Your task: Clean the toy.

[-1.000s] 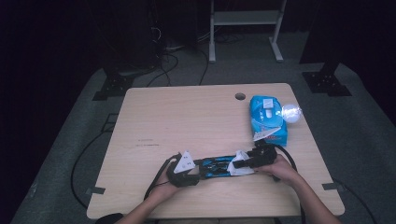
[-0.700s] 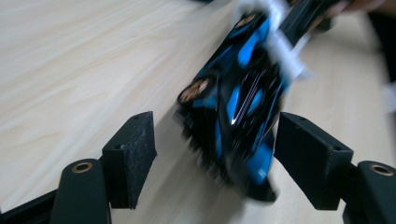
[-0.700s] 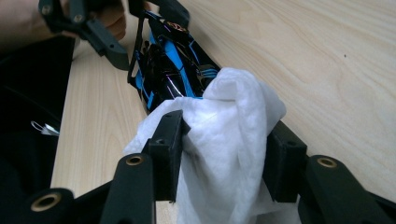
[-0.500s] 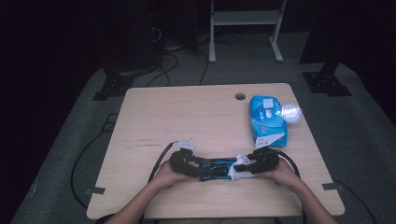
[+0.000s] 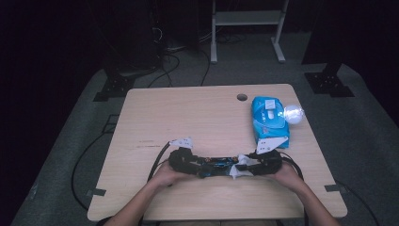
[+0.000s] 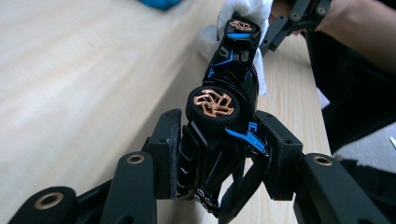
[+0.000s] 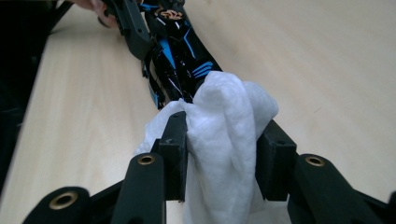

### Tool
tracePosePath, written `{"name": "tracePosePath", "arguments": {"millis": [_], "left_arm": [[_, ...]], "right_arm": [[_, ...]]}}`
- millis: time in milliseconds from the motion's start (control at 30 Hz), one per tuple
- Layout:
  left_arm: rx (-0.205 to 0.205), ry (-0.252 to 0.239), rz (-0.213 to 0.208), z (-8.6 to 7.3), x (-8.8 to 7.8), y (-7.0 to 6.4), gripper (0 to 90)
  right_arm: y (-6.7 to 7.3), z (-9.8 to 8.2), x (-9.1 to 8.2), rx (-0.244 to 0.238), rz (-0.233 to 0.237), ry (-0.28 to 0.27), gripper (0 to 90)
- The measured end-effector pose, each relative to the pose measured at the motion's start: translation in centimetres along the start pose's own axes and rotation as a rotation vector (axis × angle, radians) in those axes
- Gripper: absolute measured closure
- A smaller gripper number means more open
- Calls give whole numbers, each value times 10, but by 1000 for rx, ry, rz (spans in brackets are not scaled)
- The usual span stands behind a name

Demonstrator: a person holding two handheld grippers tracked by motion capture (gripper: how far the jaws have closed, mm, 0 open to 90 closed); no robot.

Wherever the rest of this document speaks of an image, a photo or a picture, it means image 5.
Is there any blue wet wipes pack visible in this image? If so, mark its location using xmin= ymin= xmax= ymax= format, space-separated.
xmin=250 ymin=95 xmax=306 ymax=150

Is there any white metal stand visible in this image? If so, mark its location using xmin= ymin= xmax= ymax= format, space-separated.
xmin=210 ymin=0 xmax=290 ymax=65

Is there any person's left hand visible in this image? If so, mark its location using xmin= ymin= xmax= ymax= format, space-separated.
xmin=150 ymin=161 xmax=196 ymax=188

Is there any black stand base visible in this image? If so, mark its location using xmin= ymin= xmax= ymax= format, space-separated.
xmin=92 ymin=73 xmax=136 ymax=103
xmin=304 ymin=62 xmax=356 ymax=99

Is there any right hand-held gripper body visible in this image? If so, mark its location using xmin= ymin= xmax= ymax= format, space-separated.
xmin=250 ymin=136 xmax=290 ymax=176

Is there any white wet wipe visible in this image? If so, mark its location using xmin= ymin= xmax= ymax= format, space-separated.
xmin=229 ymin=153 xmax=261 ymax=181

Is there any black floor cable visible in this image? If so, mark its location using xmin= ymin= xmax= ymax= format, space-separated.
xmin=334 ymin=179 xmax=381 ymax=226
xmin=199 ymin=46 xmax=212 ymax=88
xmin=147 ymin=53 xmax=182 ymax=89
xmin=71 ymin=114 xmax=118 ymax=211

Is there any black tape strip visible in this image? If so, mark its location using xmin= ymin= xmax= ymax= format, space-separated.
xmin=86 ymin=187 xmax=107 ymax=198
xmin=324 ymin=184 xmax=348 ymax=193

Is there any right hand-held gripper cable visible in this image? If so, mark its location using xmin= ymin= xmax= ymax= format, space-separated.
xmin=279 ymin=152 xmax=311 ymax=226

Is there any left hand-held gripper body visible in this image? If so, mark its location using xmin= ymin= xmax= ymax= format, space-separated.
xmin=168 ymin=137 xmax=197 ymax=174

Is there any person's right hand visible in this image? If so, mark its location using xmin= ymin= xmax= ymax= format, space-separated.
xmin=267 ymin=161 xmax=303 ymax=191

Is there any blue toy car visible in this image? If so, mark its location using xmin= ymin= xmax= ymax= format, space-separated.
xmin=197 ymin=155 xmax=241 ymax=179

